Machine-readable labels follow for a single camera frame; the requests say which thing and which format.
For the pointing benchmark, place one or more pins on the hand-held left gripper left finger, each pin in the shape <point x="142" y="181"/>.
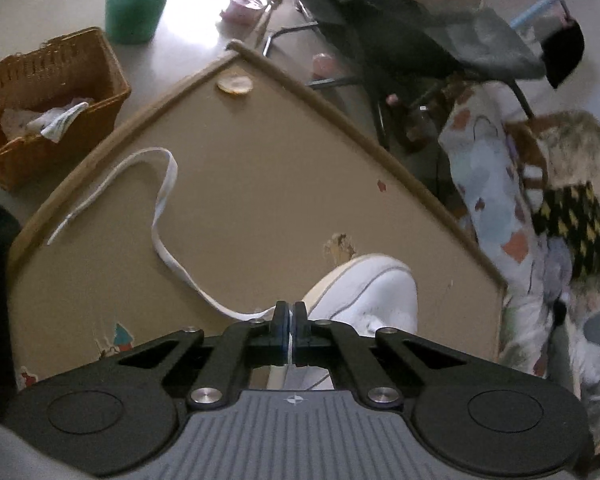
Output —
<point x="280" y="322"/>

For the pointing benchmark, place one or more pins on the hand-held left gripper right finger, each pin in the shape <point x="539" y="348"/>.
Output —
<point x="302" y="322"/>

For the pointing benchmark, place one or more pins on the white sneaker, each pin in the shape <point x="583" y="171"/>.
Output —
<point x="380" y="290"/>

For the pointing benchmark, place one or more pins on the white shoelace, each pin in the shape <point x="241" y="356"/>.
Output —
<point x="166" y="185"/>

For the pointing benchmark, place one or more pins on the torn cartoon sticker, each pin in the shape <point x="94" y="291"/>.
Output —
<point x="117" y="340"/>

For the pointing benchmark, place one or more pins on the patchwork quilt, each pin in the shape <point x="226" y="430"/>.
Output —
<point x="485" y="185"/>

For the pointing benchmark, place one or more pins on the round amber disc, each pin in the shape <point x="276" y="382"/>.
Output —
<point x="235" y="85"/>

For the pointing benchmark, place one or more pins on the lavender cloth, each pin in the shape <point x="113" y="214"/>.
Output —
<point x="555" y="270"/>

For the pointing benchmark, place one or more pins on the red square sticker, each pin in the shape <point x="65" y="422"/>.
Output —
<point x="27" y="379"/>

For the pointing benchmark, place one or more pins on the black gold-print cushion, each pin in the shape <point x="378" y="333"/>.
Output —
<point x="575" y="220"/>

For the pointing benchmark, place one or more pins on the white crumpled cloth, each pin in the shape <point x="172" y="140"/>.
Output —
<point x="55" y="120"/>

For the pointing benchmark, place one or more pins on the wicker basket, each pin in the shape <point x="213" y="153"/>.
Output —
<point x="100" y="75"/>

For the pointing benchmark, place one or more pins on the black folding chair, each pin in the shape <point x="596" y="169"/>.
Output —
<point x="405" y="25"/>

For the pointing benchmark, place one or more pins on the pink bowl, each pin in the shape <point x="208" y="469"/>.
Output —
<point x="242" y="5"/>

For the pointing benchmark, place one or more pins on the green trash bin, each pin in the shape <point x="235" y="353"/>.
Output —
<point x="135" y="15"/>

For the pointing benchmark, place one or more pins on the dark hanging garment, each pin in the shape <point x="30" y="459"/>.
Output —
<point x="562" y="55"/>

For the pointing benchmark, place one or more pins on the blue metal pole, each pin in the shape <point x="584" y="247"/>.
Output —
<point x="535" y="7"/>

